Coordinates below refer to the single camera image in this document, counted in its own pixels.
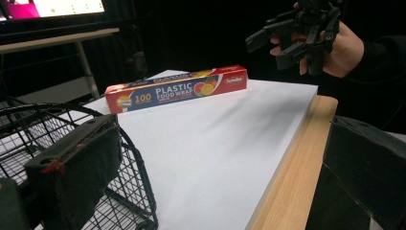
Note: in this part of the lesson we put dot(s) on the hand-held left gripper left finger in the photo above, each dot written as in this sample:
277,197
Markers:
76,166

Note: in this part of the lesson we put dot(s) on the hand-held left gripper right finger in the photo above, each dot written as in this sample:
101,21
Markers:
370,166

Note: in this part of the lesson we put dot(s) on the red blue plastic wrap box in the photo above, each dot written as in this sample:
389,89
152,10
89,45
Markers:
178,89

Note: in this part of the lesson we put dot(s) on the white board mat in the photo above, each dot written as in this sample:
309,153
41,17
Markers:
210,147

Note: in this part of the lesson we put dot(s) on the grey background table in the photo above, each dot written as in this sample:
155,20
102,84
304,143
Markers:
63,37

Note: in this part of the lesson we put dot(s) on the lit monitor screen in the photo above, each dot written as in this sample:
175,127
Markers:
63,7

